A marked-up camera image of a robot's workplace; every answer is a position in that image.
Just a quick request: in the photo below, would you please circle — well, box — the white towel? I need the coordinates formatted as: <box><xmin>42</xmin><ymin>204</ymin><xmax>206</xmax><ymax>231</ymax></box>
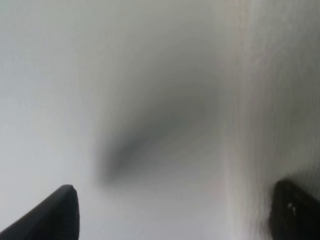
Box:
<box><xmin>223</xmin><ymin>0</ymin><xmax>320</xmax><ymax>240</ymax></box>

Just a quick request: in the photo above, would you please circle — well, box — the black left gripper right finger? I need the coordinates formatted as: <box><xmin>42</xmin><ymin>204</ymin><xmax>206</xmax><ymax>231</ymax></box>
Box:
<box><xmin>269</xmin><ymin>179</ymin><xmax>320</xmax><ymax>240</ymax></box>

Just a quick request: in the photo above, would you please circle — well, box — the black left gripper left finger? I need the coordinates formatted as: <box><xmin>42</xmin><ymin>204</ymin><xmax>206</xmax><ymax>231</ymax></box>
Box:
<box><xmin>0</xmin><ymin>184</ymin><xmax>80</xmax><ymax>240</ymax></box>

